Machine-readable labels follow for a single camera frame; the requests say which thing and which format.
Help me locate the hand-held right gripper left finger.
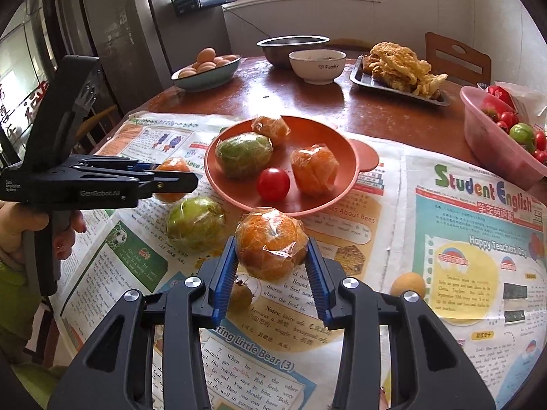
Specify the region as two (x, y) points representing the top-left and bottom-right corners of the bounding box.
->
(47, 235), (240, 410)

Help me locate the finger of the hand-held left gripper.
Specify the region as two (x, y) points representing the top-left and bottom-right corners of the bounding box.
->
(79, 157), (155, 176)
(137, 172), (200, 199)

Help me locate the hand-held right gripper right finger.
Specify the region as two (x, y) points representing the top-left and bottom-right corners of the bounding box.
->
(303, 236), (485, 410)

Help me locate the plastic-wrapped orange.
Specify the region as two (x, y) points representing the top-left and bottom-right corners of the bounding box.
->
(151, 156), (193, 203)
(251, 115), (291, 146)
(235, 208), (309, 283)
(291, 144), (340, 197)

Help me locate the small green-brown fruit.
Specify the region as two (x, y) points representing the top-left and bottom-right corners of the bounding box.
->
(228, 279), (254, 313)

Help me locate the plastic-wrapped green citrus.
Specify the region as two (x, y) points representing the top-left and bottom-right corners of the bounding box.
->
(166, 196), (227, 254)
(215, 133), (274, 180)

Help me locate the brown longan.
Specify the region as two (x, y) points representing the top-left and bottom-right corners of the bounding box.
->
(390, 272), (427, 297)

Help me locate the red cherry tomato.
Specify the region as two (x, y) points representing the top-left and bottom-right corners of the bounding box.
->
(257, 167), (291, 201)

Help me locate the orange plastic plate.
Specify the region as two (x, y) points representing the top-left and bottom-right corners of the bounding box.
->
(204, 115), (380, 218)

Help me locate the person's left forearm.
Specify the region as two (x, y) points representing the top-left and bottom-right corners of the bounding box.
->
(0, 260), (32, 351)

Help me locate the person's left hand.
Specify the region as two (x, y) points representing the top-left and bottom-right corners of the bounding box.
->
(0, 202), (87, 262)

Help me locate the newspaper with orange column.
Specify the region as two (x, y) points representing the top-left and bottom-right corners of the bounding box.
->
(92, 111), (231, 223)

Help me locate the wooden side chair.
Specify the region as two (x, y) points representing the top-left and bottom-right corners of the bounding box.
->
(75, 105), (120, 154)

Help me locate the newspaper with panda comic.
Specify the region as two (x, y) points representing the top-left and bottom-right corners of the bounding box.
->
(60, 137), (411, 410)

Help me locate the teal egg bowl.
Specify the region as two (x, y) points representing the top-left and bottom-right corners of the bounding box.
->
(171, 55), (242, 92)

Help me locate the dark glass door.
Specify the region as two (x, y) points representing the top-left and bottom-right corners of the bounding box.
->
(0, 0), (58, 172)

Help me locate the pile of brown eggs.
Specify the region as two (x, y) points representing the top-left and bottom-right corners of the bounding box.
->
(177, 48), (239, 78)

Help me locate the grey refrigerator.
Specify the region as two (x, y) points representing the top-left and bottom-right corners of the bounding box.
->
(77, 0), (172, 116)

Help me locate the stainless steel bowl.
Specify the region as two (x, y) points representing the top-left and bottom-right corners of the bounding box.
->
(256, 36), (331, 68)

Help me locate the white ceramic bowl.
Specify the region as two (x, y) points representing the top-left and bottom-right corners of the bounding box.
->
(288, 49), (348, 86)

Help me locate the dark metal tray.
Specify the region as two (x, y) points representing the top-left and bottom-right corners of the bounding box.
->
(349, 53), (450, 107)

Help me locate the pink plastic basin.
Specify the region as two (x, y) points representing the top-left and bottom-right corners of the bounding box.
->
(459, 85), (547, 191)

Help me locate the pile of fried food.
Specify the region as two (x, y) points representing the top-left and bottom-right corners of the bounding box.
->
(361, 42), (449, 97)

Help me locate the heap of small tomatoes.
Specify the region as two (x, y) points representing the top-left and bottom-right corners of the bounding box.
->
(481, 94), (547, 165)

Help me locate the large green tomato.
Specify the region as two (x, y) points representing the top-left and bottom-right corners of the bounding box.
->
(509, 122), (537, 144)

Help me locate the wooden chair with slot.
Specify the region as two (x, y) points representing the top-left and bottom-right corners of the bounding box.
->
(424, 32), (492, 88)

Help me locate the red and white plastic bag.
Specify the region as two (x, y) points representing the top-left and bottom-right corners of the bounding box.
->
(487, 81), (547, 129)

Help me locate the black wall cable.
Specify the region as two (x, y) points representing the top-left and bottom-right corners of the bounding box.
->
(222, 8), (276, 40)

